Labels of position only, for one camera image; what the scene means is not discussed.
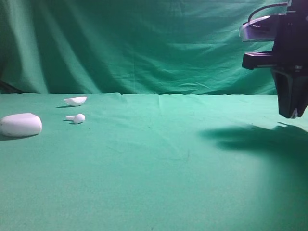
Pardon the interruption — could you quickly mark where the white earbud case body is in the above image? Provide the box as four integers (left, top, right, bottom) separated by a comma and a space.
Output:
0, 113, 42, 137

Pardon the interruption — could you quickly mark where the black camera cable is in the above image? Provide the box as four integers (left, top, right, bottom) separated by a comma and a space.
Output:
247, 0, 293, 23

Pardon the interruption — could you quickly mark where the green table cloth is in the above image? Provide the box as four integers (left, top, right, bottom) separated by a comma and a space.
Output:
0, 93, 308, 231

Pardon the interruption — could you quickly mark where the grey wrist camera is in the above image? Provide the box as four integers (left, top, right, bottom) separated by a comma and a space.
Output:
239, 15, 279, 42

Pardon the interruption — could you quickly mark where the white earbud case lid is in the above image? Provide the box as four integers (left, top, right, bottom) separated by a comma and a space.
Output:
64, 96, 87, 106

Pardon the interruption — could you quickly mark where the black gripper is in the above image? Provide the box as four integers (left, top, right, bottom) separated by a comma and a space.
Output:
242, 4, 308, 118

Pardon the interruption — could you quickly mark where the green backdrop cloth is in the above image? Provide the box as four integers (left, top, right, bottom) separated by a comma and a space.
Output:
0, 0, 276, 95

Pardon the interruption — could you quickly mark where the white earbud near case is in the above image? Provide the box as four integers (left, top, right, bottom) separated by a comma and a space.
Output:
65, 114, 85, 124

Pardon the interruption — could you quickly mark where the white bluetooth earbud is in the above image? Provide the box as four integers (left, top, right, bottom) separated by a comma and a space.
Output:
290, 108, 298, 119

